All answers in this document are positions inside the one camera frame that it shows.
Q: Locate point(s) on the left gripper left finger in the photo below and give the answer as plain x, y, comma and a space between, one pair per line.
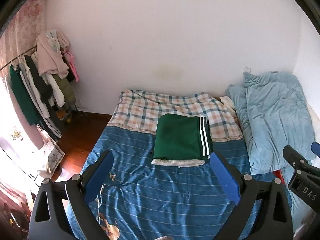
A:
48, 217

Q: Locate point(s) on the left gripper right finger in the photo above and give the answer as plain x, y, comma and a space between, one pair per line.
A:
273, 220

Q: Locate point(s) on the green varsity jacket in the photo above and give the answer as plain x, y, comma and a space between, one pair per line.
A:
182, 141

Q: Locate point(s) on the light blue quilt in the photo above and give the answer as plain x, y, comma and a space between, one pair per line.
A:
273, 113

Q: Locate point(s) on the embroidered floor mat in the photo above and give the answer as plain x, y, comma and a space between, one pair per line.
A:
51, 156

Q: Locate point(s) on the blue striped bed sheet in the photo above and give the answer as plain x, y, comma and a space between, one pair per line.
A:
146, 201

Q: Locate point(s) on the plaid checkered bed cover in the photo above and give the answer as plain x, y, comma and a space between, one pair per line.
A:
139, 111

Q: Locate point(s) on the pink floral curtain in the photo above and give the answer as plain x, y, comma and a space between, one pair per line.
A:
23, 29

